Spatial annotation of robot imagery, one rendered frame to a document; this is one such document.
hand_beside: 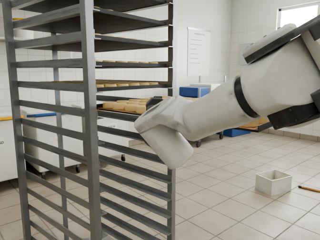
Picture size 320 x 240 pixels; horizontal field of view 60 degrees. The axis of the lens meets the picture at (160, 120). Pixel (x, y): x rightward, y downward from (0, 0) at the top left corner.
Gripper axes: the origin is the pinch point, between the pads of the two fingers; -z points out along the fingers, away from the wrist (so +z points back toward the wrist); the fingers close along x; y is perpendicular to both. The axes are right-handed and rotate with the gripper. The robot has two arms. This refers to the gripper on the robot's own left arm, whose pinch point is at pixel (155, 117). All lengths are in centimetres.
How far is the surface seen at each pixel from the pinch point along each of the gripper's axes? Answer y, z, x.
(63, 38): 32, -32, 25
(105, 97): 23, -82, -2
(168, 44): -9, -50, 25
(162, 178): -7, -52, -39
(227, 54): -186, -516, 50
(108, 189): 23, -82, -57
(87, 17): 20.6, -17.0, 29.7
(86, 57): 21.3, -16.4, 17.3
